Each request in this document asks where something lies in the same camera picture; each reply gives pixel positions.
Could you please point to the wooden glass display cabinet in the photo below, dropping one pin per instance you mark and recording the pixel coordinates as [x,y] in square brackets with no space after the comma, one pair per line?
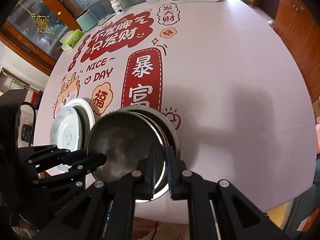
[37,42]

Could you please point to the plain white plate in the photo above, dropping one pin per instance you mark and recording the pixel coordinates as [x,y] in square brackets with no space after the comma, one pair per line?
[86,105]

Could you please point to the green plate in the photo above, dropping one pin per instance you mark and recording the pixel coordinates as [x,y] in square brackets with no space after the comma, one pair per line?
[86,125]

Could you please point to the green tissue pack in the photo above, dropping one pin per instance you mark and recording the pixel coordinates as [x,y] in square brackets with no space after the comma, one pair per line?
[72,38]

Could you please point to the stainless steel bowl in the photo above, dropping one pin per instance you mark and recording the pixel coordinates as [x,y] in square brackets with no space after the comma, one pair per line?
[173,135]

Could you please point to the yellow stool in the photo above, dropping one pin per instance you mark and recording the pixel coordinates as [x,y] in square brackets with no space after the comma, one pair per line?
[273,213]

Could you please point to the stainless steel plate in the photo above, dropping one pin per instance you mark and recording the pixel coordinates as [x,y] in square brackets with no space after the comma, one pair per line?
[120,140]

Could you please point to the white patterned plate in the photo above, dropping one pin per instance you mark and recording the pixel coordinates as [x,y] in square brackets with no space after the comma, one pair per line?
[65,130]

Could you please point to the black smartphone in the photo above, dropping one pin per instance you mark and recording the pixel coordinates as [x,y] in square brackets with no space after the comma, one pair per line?
[26,132]

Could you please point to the white pill bottle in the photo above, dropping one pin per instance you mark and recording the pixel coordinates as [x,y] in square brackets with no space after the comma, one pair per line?
[117,7]

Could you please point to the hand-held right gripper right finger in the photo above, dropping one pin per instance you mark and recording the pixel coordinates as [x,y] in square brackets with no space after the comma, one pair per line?
[170,172]

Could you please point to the red box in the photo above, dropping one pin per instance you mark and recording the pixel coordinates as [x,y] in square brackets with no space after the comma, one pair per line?
[36,98]

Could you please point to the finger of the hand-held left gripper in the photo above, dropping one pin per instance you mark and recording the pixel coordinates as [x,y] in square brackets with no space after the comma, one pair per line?
[77,156]
[95,161]

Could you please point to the pink printed tablecloth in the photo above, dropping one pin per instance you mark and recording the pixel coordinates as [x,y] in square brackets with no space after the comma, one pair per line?
[225,80]

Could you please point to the brown wooden cabinet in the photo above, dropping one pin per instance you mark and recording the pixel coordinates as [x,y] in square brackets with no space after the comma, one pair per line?
[300,42]

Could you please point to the pale green cup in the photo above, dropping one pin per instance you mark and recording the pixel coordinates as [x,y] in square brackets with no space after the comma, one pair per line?
[87,21]

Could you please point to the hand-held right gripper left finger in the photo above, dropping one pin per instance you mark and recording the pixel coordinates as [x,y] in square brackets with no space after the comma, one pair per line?
[153,170]

